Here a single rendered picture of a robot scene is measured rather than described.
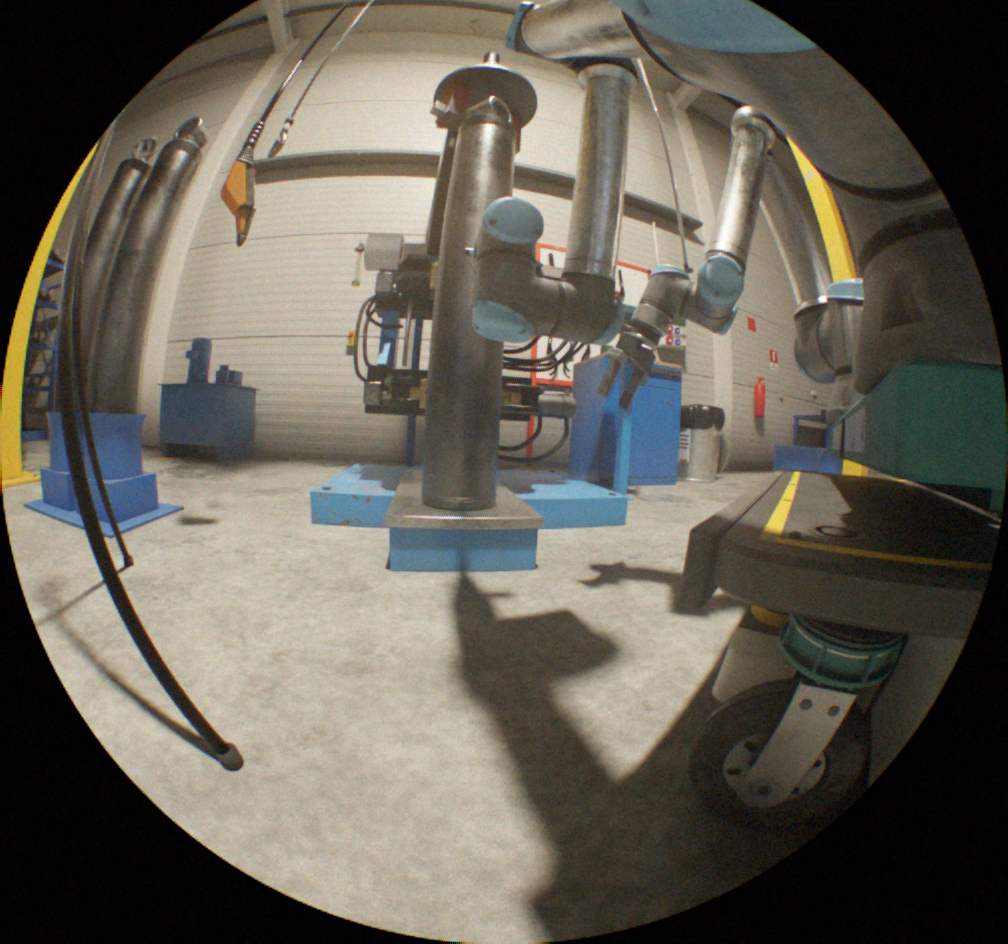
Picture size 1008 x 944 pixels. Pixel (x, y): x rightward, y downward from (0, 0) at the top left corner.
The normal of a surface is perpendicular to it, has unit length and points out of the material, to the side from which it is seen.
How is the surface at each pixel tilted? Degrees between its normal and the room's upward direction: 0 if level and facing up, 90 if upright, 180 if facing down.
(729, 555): 90
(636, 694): 0
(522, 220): 85
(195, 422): 90
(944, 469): 90
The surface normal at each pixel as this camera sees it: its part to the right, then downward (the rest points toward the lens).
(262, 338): 0.22, 0.04
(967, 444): -0.76, -0.02
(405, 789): 0.05, -1.00
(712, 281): -0.46, 0.09
